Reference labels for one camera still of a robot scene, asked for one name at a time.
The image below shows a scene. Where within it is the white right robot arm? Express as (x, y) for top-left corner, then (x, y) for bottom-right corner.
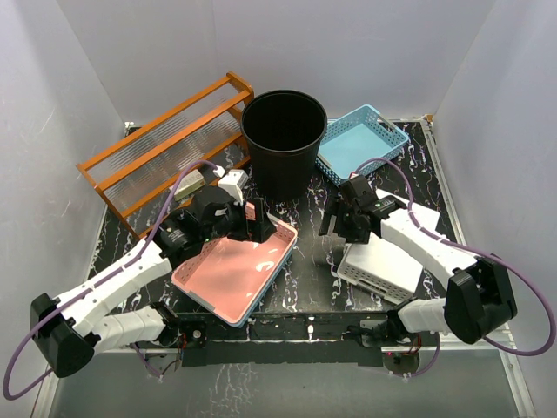
(319, 175), (518, 346)

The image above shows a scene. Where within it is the aluminium front frame rail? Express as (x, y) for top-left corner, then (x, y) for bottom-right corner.
(34, 336), (536, 417)

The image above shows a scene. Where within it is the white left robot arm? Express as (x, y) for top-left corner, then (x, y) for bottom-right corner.
(30, 186), (277, 378)

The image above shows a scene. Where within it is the blue plastic basket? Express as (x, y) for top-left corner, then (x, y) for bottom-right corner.
(316, 104), (409, 185)

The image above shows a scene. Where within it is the large black plastic bin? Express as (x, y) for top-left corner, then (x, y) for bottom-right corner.
(240, 90), (327, 201)

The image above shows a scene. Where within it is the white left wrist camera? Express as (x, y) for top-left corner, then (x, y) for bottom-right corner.
(218, 169), (248, 204)

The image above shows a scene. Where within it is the pink plastic basket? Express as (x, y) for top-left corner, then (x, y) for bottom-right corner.
(171, 202), (298, 326)

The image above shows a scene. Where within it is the small beige box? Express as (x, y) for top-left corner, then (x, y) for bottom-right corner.
(173, 170), (205, 201)

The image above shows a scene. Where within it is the white perforated plastic basket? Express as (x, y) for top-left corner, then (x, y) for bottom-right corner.
(337, 234), (423, 304)

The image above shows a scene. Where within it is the orange wooden rack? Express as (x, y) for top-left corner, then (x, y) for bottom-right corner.
(77, 72), (254, 239)

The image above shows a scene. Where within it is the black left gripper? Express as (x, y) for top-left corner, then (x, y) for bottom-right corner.
(202, 197), (275, 244)

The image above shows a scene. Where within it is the blue tray under pink basket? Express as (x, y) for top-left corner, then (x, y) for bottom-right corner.
(232, 253), (299, 329)

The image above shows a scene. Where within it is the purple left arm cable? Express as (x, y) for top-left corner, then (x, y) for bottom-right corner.
(2, 159), (225, 401)

